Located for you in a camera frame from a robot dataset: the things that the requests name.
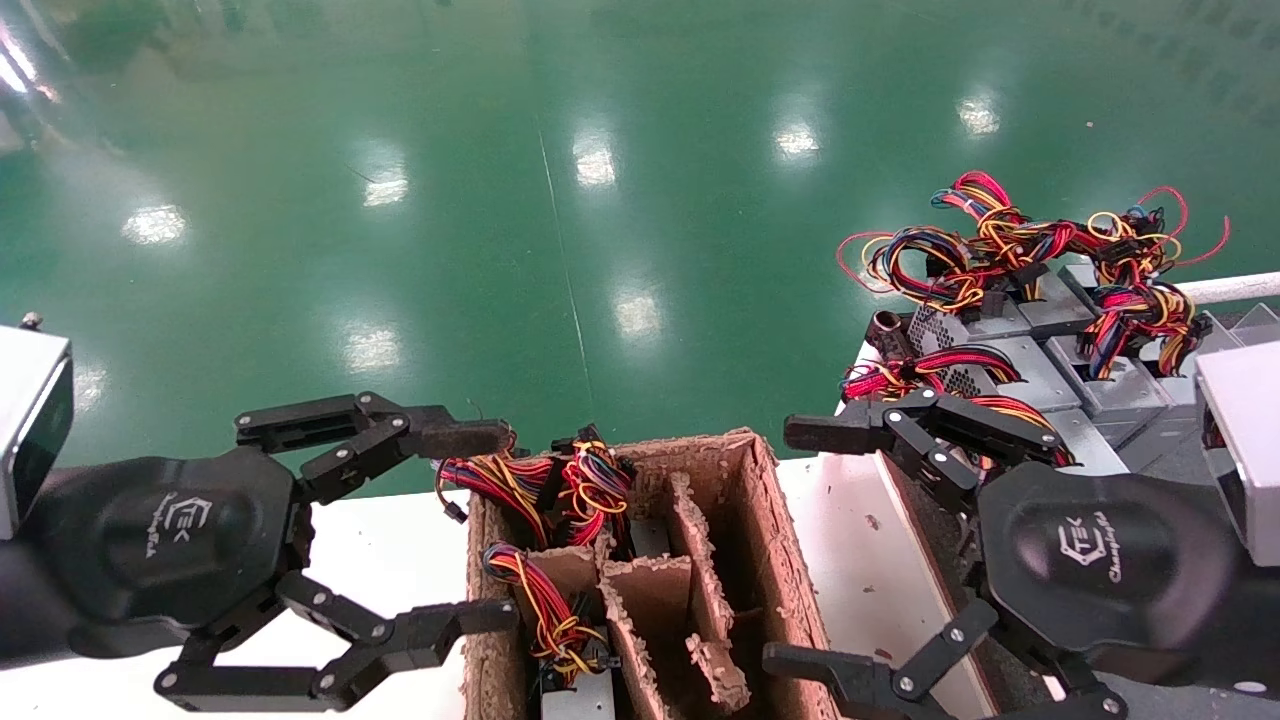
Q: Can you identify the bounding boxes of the silver power supply unit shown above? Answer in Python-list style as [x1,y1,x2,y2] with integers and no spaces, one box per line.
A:
[940,335,1086,416]
[1070,335,1176,419]
[1040,405,1133,479]
[1060,255,1111,299]
[540,668,617,720]

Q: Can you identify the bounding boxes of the cardboard divider insert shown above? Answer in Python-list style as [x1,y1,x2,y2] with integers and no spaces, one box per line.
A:
[520,470,753,720]

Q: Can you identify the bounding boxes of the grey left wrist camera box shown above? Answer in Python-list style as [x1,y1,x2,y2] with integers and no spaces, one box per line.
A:
[0,312,76,541]

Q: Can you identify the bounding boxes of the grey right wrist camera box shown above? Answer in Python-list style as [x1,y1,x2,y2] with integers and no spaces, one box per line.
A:
[1195,340,1280,569]

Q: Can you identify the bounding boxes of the clear plastic divider tray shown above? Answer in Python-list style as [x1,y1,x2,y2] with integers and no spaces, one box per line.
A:
[1190,300,1280,351]

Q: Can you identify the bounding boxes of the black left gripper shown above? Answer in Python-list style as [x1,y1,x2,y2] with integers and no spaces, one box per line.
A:
[30,392,521,713]

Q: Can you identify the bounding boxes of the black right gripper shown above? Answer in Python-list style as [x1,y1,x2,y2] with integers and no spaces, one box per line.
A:
[763,462,1249,720]

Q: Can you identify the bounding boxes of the red and black cable bundle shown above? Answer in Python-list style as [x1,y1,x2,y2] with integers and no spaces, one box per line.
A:
[840,345,1023,403]

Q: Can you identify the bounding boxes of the orange cable bundle black connector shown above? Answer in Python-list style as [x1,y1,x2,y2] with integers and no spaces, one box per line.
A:
[975,395,1076,467]

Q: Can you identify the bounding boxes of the mesh-faced grey power supply unit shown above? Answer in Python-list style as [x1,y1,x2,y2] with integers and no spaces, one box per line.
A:
[905,295,1031,353]

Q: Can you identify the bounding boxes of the dark grey power supply unit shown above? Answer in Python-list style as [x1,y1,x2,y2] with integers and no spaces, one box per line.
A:
[1015,262,1101,336]

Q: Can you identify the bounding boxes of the dark cylindrical post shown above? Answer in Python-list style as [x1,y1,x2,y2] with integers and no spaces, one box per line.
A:
[868,310,909,363]

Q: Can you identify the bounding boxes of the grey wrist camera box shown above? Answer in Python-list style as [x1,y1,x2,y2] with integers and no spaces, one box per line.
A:
[0,312,76,541]
[1195,340,1280,569]

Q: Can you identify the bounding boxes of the brown cardboard box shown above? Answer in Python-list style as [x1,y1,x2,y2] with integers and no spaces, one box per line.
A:
[462,428,841,720]

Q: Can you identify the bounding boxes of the white rail pipe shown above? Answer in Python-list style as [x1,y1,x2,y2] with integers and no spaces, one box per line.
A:
[1175,270,1280,306]

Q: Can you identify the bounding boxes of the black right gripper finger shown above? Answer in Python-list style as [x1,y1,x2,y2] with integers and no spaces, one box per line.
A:
[783,388,1071,516]

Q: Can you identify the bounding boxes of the cable bundle with stray red wire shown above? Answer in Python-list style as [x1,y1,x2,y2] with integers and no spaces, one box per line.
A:
[1085,185,1233,296]

